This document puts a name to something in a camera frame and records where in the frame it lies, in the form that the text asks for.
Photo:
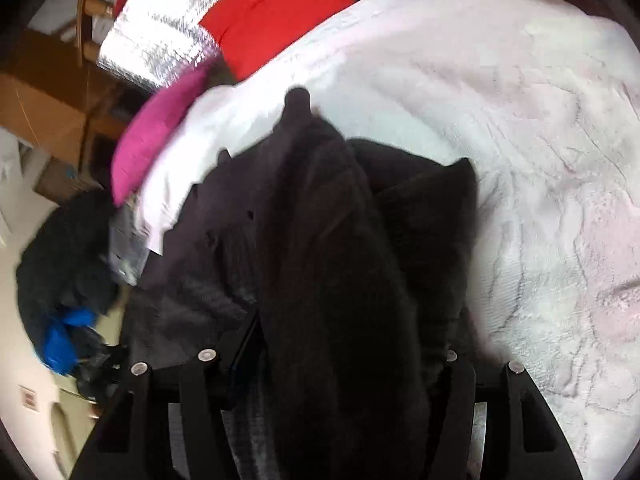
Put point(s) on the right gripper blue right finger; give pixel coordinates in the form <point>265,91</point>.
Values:
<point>523,440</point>

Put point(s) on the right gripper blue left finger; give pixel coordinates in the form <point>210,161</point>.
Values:
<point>167,424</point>

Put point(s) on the black quilted puffer jacket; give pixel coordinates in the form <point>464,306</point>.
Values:
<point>355,254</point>

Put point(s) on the blue jacket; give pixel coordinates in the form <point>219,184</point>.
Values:
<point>58,352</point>

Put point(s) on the black coat pile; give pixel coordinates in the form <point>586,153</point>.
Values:
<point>65,267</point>

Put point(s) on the grey folded garment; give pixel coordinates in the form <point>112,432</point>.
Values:
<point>127,251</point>

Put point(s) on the magenta pillow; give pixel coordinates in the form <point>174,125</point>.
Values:
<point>151,129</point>

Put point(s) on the brown wooden column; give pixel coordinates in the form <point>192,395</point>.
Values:
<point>52,103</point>

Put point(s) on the white pink bed blanket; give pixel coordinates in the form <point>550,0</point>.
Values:
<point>544,99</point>

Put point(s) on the wooden stair railing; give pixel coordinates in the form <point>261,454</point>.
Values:
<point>87,10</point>

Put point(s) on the silver foil insulation panel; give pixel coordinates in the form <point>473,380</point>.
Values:
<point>153,42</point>

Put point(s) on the red square pillow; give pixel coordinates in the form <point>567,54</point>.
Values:
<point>250,33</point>

